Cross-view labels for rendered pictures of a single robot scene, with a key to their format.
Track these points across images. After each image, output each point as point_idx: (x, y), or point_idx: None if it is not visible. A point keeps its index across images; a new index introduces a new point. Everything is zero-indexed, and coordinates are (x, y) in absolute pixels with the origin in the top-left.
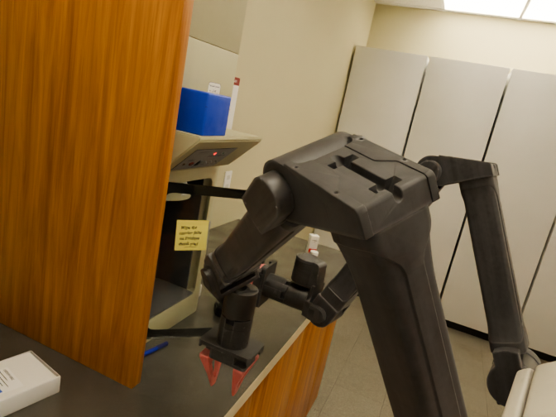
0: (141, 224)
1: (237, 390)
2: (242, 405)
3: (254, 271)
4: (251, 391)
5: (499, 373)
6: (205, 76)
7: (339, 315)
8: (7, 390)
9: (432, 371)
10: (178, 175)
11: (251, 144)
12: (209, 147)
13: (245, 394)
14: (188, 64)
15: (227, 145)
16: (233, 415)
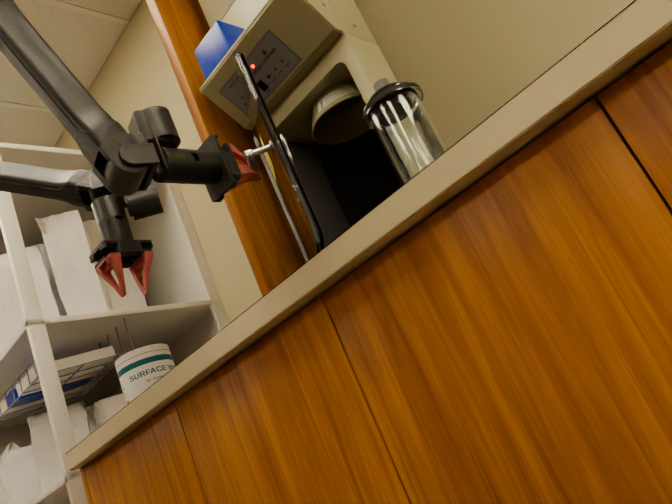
0: None
1: (120, 291)
2: (243, 339)
3: (87, 188)
4: (260, 321)
5: None
6: (261, 4)
7: (109, 167)
8: None
9: None
10: (287, 105)
11: (281, 2)
12: (227, 76)
13: (240, 321)
14: (239, 23)
15: (242, 51)
16: (229, 349)
